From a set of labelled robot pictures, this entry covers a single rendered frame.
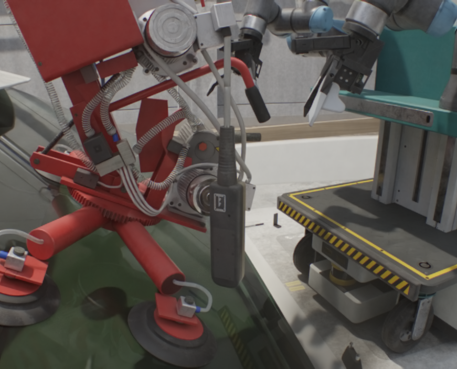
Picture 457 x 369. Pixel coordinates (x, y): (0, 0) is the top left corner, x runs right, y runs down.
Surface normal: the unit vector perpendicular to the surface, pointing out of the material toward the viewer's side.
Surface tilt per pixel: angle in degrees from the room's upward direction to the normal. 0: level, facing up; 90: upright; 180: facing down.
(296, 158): 90
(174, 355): 31
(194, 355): 39
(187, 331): 26
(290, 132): 90
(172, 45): 81
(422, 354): 0
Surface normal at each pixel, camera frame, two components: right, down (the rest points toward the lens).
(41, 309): 0.71, -0.64
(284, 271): 0.00, -0.94
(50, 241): -0.13, 0.15
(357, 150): 0.07, 0.33
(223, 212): -0.36, 0.31
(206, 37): 0.25, 0.17
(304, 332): -0.55, -0.72
